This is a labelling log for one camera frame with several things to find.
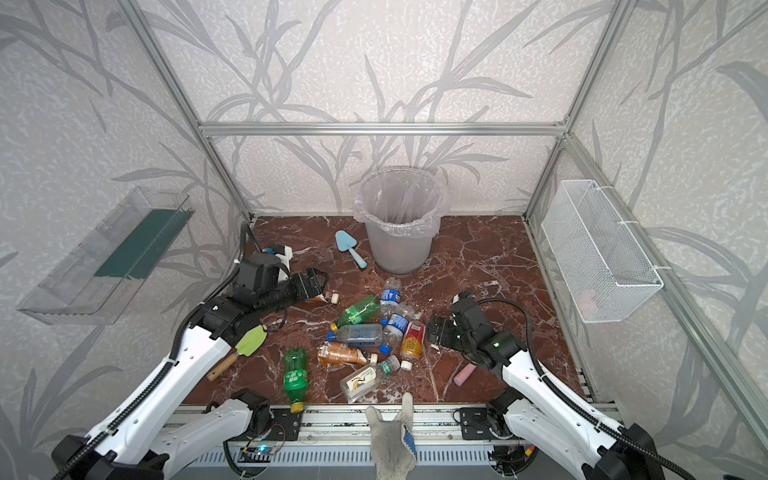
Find brown nescafe bottle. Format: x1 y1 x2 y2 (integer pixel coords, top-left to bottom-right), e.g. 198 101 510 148
316 342 378 366
318 292 340 305

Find orange drink bottle red label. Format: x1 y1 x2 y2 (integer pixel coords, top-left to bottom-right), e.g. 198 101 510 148
399 321 426 371

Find pepsi bottle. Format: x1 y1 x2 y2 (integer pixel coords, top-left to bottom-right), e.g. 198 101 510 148
380 277 402 319
379 304 416 355

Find tea bottle green label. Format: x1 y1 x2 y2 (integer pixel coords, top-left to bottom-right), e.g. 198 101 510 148
340 355 401 403

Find green Sprite bottle front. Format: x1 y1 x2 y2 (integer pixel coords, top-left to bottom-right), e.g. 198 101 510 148
283 347 309 414

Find green sprite bottle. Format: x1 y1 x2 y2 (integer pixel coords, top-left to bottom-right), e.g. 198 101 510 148
330 295 381 332
283 347 309 414

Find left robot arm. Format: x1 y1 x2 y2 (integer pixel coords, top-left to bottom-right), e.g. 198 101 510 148
51 252 330 479

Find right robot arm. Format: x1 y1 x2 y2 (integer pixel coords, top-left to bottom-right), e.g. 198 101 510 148
426 293 691 479

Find grey mesh waste bin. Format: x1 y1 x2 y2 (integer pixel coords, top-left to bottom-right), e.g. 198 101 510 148
359 167 445 276

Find clear plastic bin liner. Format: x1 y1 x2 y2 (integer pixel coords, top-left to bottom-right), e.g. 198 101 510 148
353 166 451 238

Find light blue plastic trowel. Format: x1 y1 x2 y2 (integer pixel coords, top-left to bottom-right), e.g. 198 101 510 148
335 230 367 269

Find green Sprite bottle centre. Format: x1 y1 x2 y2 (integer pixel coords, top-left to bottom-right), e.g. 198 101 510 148
330 295 381 332

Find clear water bottle blue cap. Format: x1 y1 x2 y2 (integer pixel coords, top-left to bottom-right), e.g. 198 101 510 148
326 323 383 348

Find white knitted work glove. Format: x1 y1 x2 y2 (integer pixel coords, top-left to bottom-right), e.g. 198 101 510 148
366 392 417 480

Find green circuit board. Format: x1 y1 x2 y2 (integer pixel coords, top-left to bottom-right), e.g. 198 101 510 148
238 444 283 463

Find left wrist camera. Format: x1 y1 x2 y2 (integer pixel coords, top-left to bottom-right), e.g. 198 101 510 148
264 244 293 269

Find green trowel wooden handle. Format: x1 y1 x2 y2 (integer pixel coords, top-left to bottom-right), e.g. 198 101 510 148
206 325 268 381

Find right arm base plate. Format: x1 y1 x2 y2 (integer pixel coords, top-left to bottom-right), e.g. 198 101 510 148
454 406 537 445

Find aluminium front rail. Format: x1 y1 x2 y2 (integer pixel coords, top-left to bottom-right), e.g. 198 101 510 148
122 403 631 448

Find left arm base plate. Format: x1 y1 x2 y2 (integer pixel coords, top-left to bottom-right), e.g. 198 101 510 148
231 389 303 442

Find white wire mesh basket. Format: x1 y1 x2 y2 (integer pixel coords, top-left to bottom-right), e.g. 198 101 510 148
542 179 664 324

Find clear acrylic wall shelf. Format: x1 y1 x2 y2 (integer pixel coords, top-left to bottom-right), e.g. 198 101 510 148
17 187 195 326

